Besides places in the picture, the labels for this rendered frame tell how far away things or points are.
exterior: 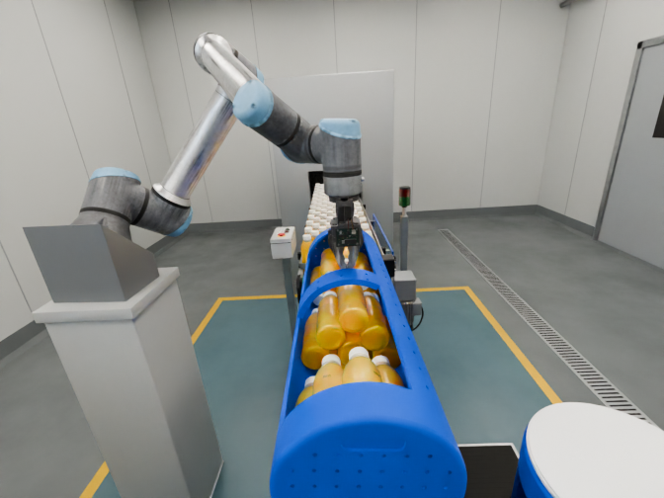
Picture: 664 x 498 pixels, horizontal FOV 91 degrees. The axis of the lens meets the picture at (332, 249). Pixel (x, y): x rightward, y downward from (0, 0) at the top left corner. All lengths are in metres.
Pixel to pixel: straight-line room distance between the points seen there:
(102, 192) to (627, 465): 1.47
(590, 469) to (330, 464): 0.44
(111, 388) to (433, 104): 5.20
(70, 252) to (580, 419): 1.36
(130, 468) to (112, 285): 0.80
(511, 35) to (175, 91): 4.98
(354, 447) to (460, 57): 5.56
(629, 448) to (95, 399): 1.49
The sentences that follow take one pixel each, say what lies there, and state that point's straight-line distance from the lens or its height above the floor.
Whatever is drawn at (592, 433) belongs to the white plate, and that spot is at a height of 1.04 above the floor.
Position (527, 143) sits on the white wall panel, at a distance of 6.18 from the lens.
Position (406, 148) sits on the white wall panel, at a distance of 5.53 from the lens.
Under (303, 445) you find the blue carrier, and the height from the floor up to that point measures 1.20.
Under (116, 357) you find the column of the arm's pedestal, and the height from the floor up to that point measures 0.91.
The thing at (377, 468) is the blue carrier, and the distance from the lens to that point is 0.54.
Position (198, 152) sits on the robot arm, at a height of 1.53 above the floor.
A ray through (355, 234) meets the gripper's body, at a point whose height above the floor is 1.35.
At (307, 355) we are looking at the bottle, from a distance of 0.83.
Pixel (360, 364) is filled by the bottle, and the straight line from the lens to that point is 0.60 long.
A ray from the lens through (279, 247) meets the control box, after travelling 1.58.
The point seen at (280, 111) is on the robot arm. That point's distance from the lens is 0.76.
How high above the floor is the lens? 1.58
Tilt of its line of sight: 21 degrees down
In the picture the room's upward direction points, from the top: 4 degrees counter-clockwise
